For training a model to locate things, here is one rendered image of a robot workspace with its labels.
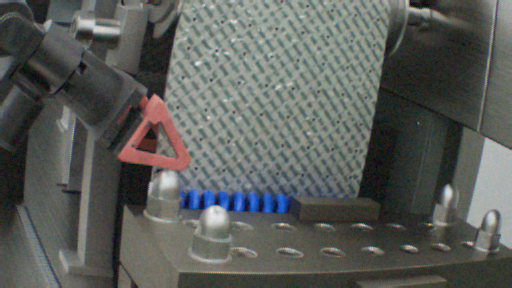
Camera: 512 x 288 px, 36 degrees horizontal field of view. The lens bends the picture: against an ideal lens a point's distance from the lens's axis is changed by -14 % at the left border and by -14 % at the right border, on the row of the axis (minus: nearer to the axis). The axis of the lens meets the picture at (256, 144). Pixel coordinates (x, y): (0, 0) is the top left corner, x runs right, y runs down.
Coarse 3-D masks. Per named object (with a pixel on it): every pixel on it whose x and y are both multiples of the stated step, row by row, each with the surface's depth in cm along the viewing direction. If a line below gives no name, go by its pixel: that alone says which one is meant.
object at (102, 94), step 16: (80, 64) 78; (96, 64) 79; (80, 80) 78; (96, 80) 79; (112, 80) 80; (128, 80) 80; (64, 96) 78; (80, 96) 78; (96, 96) 79; (112, 96) 80; (128, 96) 78; (144, 96) 79; (80, 112) 80; (96, 112) 80; (112, 112) 79; (96, 128) 80; (112, 128) 78
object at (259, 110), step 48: (192, 48) 84; (240, 48) 86; (288, 48) 88; (336, 48) 91; (192, 96) 86; (240, 96) 88; (288, 96) 90; (336, 96) 92; (192, 144) 87; (240, 144) 89; (288, 144) 91; (336, 144) 94; (288, 192) 93; (336, 192) 95
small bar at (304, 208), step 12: (300, 204) 87; (312, 204) 87; (324, 204) 88; (336, 204) 88; (348, 204) 89; (360, 204) 90; (372, 204) 90; (300, 216) 87; (312, 216) 88; (324, 216) 88; (336, 216) 89; (348, 216) 89; (360, 216) 90; (372, 216) 91
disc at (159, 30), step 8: (176, 0) 83; (184, 0) 82; (176, 8) 83; (168, 16) 85; (176, 16) 83; (152, 24) 89; (160, 24) 87; (168, 24) 84; (152, 32) 89; (160, 32) 86; (168, 32) 86
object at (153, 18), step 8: (168, 0) 84; (392, 0) 93; (152, 8) 88; (160, 8) 86; (168, 8) 84; (392, 8) 93; (152, 16) 88; (160, 16) 86; (392, 16) 93; (176, 24) 88; (392, 24) 94
